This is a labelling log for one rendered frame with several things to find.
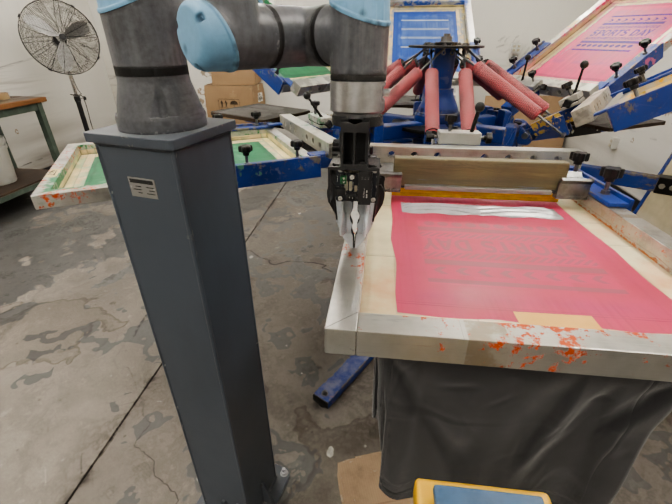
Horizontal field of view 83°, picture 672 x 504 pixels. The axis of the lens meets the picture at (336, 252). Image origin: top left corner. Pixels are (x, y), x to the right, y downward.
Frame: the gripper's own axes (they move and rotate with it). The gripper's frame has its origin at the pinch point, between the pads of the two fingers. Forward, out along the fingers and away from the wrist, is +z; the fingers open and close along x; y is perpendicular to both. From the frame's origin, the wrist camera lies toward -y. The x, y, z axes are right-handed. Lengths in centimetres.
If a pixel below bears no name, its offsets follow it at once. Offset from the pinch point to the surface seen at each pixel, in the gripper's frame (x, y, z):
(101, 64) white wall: -353, -443, -21
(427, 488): 10.0, 34.2, 11.0
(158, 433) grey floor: -76, -34, 103
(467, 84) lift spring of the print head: 33, -97, -19
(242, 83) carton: -159, -408, -2
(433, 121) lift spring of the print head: 21, -83, -8
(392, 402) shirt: 7.8, 12.5, 23.4
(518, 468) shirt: 31, 11, 39
